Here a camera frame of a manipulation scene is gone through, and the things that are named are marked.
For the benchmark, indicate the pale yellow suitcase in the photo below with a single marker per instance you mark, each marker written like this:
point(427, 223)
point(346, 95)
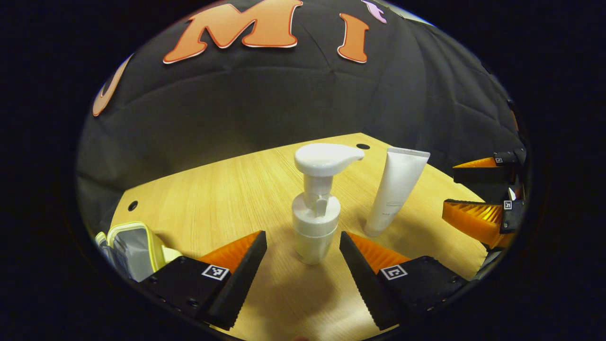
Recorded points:
point(135, 251)

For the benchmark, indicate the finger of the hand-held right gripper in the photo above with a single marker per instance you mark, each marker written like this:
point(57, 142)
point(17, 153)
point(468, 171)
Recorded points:
point(513, 219)
point(478, 175)

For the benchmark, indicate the white pump bottle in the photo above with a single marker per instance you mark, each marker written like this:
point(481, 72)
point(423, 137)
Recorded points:
point(315, 222)

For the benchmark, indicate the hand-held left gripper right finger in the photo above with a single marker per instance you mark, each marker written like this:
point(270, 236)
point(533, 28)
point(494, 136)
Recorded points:
point(362, 279)

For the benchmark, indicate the black backdrop cloth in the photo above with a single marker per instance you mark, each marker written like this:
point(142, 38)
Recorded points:
point(284, 104)

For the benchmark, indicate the white squeeze tube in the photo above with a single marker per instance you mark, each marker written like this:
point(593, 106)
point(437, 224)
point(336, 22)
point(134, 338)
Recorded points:
point(395, 189)

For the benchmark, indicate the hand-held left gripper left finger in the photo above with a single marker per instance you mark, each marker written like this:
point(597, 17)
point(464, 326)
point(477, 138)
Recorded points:
point(244, 279)

